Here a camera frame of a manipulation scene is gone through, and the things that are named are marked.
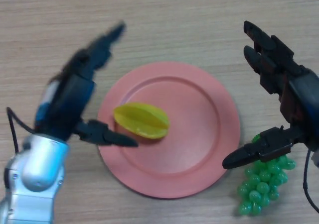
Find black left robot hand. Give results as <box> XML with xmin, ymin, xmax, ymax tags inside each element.
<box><xmin>33</xmin><ymin>21</ymin><xmax>139</xmax><ymax>148</ymax></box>

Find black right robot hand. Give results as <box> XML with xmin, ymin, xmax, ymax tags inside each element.
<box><xmin>222</xmin><ymin>20</ymin><xmax>319</xmax><ymax>170</ymax></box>

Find yellow starfruit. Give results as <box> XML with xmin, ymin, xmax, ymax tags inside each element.
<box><xmin>113</xmin><ymin>102</ymin><xmax>170</xmax><ymax>140</ymax></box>

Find pink round plate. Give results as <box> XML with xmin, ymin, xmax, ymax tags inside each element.
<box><xmin>97</xmin><ymin>61</ymin><xmax>241</xmax><ymax>199</ymax></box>

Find green grape bunch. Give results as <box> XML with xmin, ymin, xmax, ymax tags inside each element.
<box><xmin>236</xmin><ymin>133</ymin><xmax>297</xmax><ymax>216</ymax></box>

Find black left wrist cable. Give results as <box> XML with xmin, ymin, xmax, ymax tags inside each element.
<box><xmin>6</xmin><ymin>107</ymin><xmax>36</xmax><ymax>155</ymax></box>

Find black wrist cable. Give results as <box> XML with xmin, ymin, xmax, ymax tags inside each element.
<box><xmin>6</xmin><ymin>107</ymin><xmax>36</xmax><ymax>155</ymax></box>
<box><xmin>302</xmin><ymin>150</ymin><xmax>319</xmax><ymax>214</ymax></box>

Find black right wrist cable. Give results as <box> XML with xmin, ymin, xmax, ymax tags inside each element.
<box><xmin>302</xmin><ymin>150</ymin><xmax>319</xmax><ymax>214</ymax></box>

